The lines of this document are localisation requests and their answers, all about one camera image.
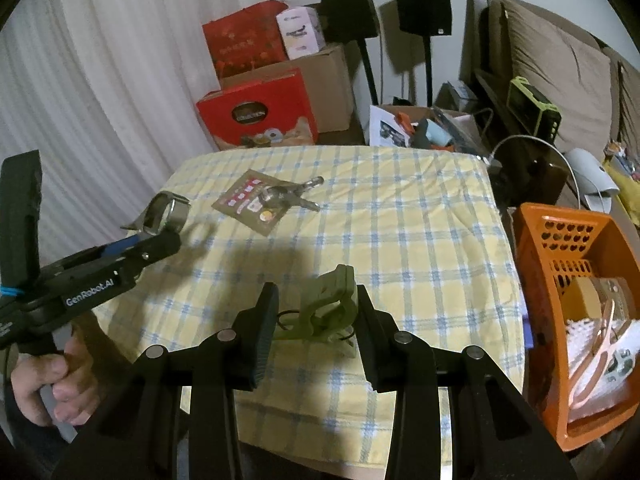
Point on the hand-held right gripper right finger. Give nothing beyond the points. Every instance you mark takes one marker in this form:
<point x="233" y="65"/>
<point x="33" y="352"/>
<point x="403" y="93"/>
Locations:
<point x="365" y="345"/>

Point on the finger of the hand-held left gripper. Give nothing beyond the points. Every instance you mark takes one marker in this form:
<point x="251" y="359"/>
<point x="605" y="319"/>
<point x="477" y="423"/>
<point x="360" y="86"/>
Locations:
<point x="120" y="246"/>
<point x="160" y="250"/>

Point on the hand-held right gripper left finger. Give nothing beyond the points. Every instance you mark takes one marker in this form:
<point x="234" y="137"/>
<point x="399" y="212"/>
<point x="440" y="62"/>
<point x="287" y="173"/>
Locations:
<point x="265" y="345"/>

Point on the green plastic clip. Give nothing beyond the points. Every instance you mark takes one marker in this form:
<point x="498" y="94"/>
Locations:
<point x="330" y="305"/>

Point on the gold pouch with red circles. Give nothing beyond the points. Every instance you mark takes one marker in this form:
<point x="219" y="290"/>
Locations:
<point x="245" y="200"/>

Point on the orange plastic basket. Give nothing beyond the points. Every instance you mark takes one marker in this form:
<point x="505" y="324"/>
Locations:
<point x="535" y="310"/>

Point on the pink plastic clip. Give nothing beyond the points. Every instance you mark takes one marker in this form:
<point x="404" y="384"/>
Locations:
<point x="597" y="360"/>

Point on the person's left hand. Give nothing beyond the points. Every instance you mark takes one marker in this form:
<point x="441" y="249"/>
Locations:
<point x="45" y="390"/>

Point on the yellow plaid cloth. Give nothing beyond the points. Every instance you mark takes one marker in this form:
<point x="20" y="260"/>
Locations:
<point x="400" y="240"/>

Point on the white curtain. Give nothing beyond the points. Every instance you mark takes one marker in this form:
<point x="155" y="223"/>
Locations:
<point x="100" y="85"/>

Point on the open box of clutter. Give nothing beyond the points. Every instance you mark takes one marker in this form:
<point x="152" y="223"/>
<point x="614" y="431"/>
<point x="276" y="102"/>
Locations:
<point x="425" y="130"/>

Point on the tall red gift box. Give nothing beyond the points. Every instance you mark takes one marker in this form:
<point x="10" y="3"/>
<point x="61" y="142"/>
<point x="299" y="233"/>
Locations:
<point x="245" y="40"/>

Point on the brown cardboard box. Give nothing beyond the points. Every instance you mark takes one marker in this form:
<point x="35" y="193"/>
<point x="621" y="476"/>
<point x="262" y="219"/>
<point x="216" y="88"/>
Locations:
<point x="330" y="90"/>

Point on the white pink carton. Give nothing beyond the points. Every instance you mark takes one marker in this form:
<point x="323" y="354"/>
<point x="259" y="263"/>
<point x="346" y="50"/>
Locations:
<point x="300" y="32"/>

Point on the black speaker stand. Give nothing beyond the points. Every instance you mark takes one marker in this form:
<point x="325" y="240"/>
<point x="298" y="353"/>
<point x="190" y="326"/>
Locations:
<point x="428" y="70"/>
<point x="369" y="72"/>

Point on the white dome lamp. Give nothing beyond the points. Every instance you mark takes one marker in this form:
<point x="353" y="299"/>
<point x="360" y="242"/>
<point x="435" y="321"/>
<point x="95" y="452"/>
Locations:
<point x="592" y="175"/>

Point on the green black power station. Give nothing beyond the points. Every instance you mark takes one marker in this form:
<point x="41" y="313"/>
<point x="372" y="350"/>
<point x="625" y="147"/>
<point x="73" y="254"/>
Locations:
<point x="532" y="105"/>

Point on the yellow plush toy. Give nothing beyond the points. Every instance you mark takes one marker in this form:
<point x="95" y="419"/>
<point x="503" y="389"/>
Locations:
<point x="627" y="200"/>

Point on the black speaker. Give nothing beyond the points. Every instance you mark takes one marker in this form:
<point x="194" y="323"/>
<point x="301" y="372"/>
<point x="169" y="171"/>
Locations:
<point x="422" y="7"/>
<point x="347" y="10"/>

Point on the brown sofa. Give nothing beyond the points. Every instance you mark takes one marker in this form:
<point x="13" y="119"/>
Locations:
<point x="480" y="45"/>

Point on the large beige sofa cushion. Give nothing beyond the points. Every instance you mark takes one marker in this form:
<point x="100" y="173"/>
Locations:
<point x="560" y="70"/>

